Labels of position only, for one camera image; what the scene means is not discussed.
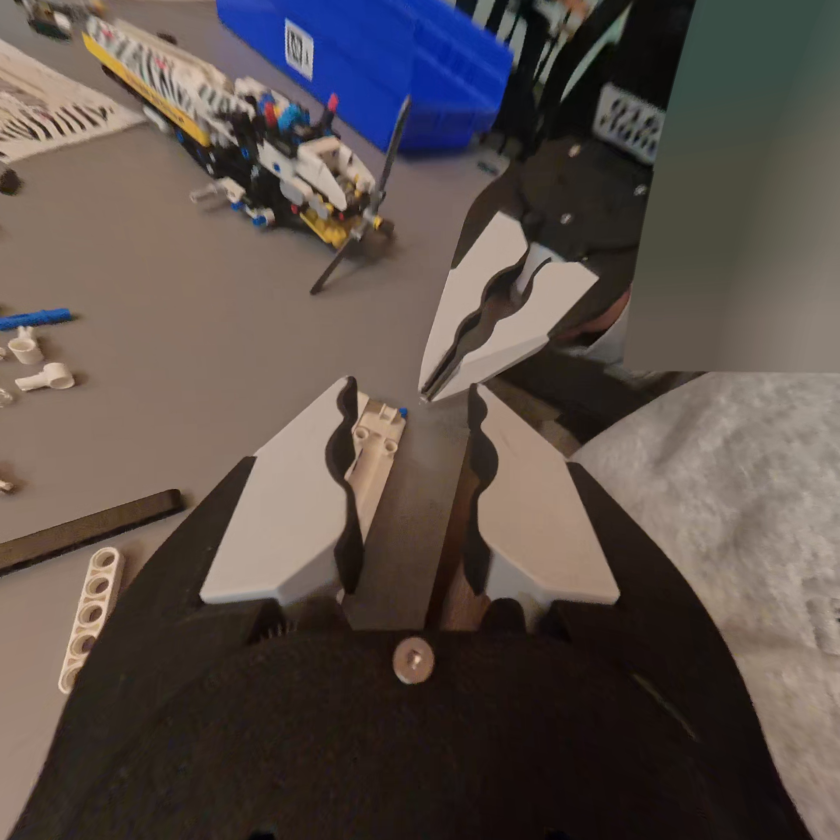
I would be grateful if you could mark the white lego assembly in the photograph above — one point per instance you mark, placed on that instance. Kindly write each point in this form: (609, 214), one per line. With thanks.
(374, 459)

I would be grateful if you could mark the black lego beam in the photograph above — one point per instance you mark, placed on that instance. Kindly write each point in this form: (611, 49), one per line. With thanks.
(92, 528)

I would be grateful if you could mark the blue tagged storage bin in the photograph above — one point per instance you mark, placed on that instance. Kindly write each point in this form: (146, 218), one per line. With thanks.
(394, 79)

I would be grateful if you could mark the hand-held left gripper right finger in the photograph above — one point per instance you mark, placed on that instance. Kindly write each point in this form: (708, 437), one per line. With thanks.
(544, 531)

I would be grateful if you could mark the zebra sticker sheet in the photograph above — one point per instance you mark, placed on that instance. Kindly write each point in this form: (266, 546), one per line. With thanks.
(52, 111)

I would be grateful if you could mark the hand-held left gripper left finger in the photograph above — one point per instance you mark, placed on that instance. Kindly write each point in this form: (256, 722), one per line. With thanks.
(282, 518)

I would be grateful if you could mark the person's grey clothing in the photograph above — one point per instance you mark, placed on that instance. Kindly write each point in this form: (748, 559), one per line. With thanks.
(722, 525)

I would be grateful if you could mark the zebra striped lego airplane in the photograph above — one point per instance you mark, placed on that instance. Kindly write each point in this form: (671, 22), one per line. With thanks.
(197, 111)

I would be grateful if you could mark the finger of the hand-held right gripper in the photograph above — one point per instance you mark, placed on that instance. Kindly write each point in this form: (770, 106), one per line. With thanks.
(469, 275)
(544, 302)

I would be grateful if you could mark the pile of small lego pieces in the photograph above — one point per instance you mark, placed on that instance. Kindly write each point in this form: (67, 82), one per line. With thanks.
(26, 348)

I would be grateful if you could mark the white five-hole lego beam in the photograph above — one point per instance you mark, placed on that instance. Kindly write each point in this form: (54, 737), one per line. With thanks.
(95, 600)

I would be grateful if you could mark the small multicoloured lego part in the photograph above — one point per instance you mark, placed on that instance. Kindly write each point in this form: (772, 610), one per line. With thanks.
(49, 23)

